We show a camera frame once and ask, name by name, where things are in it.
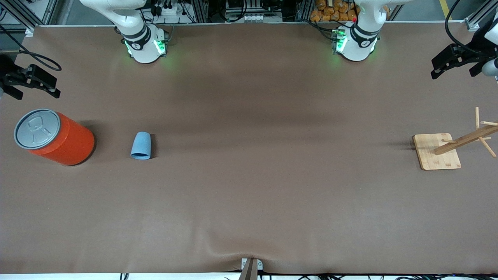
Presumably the grey metal camera bracket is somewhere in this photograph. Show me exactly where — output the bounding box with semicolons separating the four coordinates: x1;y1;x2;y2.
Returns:
238;257;263;280

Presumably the white power strip with plugs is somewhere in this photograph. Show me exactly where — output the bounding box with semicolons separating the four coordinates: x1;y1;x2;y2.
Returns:
153;0;188;17

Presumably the orange snack bag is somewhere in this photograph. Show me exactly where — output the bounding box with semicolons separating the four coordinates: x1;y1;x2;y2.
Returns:
310;0;358;22

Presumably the aluminium frame post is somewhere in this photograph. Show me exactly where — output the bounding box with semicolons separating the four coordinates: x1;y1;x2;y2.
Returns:
191;0;209;23
297;0;314;22

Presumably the wooden cup rack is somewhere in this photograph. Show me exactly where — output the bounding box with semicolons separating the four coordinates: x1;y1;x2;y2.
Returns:
412;107;498;171

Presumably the brown table mat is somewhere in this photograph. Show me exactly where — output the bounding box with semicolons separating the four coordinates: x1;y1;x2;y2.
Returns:
0;22;498;275

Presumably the light blue plastic cup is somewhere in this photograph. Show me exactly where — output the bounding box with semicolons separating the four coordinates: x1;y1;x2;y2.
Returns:
130;131;152;160

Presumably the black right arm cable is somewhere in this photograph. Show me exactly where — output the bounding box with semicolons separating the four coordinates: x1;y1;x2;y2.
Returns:
0;24;62;72

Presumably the aluminium frame profile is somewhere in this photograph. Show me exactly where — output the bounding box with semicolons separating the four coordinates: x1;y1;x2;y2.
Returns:
464;0;498;32
0;0;59;34

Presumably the orange can with grey lid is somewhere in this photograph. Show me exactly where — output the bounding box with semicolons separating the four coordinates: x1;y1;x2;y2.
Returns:
14;108;95;166

